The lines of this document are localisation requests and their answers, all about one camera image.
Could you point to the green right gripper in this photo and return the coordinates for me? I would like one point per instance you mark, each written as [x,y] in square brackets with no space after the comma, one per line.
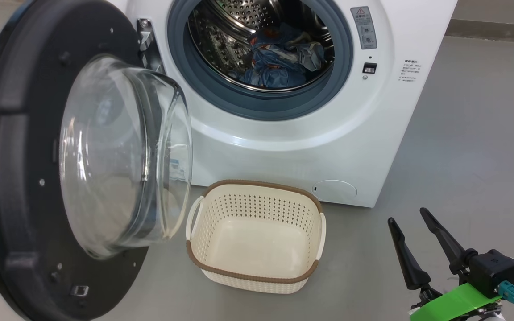
[453,307]

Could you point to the white front-load washing machine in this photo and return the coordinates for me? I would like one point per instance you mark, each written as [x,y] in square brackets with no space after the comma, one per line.
[283,147]

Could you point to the stainless steel washing machine drum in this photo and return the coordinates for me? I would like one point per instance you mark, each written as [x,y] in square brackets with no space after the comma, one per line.
[221,35]

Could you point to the grey warning sticker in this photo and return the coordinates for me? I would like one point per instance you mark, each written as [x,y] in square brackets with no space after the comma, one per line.
[364,26]

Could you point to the round white filter cover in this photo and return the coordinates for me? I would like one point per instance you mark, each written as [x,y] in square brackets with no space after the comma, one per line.
[335,190]

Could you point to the black round glass washer door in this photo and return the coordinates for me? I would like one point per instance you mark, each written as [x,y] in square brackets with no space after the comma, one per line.
[16,156]

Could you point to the cream perforated laundry basket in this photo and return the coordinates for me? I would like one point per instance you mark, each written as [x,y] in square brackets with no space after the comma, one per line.
[257,249]

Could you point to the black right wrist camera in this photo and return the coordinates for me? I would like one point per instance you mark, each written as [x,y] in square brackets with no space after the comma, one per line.
[493,272]

